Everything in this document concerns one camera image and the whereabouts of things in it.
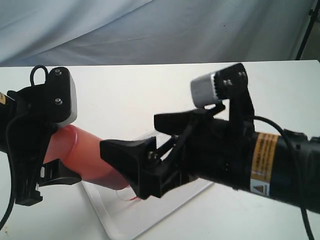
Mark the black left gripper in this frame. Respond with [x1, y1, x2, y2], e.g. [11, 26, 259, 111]
[6, 84, 82, 207]

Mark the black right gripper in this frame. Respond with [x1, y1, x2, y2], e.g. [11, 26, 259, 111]
[99, 108, 257, 200]

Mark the red sauce squeeze bottle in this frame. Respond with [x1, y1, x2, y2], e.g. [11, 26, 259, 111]
[43, 124, 130, 191]

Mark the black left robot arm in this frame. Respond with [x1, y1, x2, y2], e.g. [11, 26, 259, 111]
[0, 84, 82, 206]

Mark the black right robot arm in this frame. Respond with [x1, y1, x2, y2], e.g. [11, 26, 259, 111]
[99, 106, 320, 213]

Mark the white rectangular tray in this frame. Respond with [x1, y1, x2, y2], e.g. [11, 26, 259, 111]
[82, 179, 212, 240]

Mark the grey backdrop cloth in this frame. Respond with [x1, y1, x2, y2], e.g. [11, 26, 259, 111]
[0, 0, 315, 67]

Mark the black tripod stand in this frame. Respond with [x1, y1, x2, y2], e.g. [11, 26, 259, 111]
[295, 0, 320, 61]

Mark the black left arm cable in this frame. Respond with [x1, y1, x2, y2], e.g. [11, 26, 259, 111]
[0, 64, 50, 231]

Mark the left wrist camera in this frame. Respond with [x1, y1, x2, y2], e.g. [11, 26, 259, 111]
[44, 66, 78, 128]

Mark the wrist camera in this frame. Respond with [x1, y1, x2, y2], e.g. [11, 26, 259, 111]
[44, 66, 78, 128]
[190, 62, 255, 124]

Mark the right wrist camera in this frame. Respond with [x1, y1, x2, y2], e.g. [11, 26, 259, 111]
[190, 62, 255, 124]

